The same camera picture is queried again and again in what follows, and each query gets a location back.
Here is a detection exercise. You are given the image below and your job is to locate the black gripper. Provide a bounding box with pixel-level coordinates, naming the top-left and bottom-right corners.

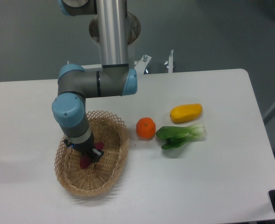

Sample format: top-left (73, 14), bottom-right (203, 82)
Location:
top-left (63, 134), bottom-right (104, 163)

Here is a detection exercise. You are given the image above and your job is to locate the purple sweet potato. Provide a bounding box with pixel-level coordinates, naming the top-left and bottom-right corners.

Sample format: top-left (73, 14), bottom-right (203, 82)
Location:
top-left (79, 141), bottom-right (104, 169)

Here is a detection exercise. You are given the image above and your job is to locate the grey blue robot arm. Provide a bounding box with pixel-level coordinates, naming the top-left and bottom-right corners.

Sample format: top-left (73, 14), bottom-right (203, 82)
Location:
top-left (52, 0), bottom-right (137, 163)

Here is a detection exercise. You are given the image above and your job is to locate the woven wicker basket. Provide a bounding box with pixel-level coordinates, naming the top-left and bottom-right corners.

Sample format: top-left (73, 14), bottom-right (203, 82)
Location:
top-left (54, 111), bottom-right (129, 197)

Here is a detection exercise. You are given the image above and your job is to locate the orange tangerine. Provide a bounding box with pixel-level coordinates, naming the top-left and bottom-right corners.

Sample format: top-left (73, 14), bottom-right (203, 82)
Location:
top-left (136, 117), bottom-right (156, 140)

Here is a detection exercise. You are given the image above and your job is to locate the green bok choy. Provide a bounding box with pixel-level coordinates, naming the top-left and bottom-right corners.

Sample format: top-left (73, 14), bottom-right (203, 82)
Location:
top-left (155, 124), bottom-right (206, 150)

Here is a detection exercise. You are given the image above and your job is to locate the yellow mango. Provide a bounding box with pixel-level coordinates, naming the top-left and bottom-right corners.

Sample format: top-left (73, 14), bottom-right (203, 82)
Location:
top-left (170, 104), bottom-right (203, 123)

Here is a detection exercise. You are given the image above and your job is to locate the white metal base frame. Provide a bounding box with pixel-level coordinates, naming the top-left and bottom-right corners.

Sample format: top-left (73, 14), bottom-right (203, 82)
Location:
top-left (81, 49), bottom-right (175, 74)

